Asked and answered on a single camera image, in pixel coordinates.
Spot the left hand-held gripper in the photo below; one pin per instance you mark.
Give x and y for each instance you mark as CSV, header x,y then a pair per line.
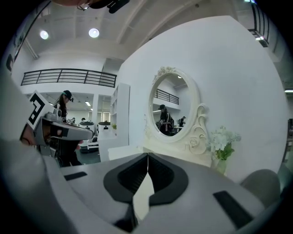
x,y
37,109

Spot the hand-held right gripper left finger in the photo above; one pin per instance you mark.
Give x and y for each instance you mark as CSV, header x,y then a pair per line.
x,y
91,182

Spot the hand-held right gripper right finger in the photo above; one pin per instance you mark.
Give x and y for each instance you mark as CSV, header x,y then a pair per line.
x,y
194,205

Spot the white dressing table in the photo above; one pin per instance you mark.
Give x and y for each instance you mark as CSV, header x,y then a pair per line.
x,y
128,152

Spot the white machine with black panel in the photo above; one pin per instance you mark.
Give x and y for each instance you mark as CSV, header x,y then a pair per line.
x,y
104,128
87,124

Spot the pale green glass vase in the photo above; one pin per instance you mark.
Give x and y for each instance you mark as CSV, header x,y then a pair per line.
x,y
221,166

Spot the tall white open shelf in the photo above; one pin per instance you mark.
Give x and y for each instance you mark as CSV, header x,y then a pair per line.
x,y
120,109

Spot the long black balcony railing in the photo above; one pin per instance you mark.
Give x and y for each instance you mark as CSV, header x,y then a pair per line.
x,y
68,76

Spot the grey round chair back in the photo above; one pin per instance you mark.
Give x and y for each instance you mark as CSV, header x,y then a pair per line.
x,y
263,185

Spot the white artificial flower bouquet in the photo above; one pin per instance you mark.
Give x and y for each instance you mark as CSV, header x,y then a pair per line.
x,y
223,139

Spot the oval white carved mirror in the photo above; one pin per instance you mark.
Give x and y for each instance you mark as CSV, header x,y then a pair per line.
x,y
171,105

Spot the round ceiling lamp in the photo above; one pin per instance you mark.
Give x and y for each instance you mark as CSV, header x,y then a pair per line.
x,y
44,34
93,32

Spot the person's head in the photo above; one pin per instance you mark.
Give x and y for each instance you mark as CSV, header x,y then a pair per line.
x,y
68,2

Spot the short black balcony railing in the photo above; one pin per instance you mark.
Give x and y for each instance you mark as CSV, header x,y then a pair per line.
x,y
259,22

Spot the black head-worn camera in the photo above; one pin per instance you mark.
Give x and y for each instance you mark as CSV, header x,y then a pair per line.
x,y
114,4

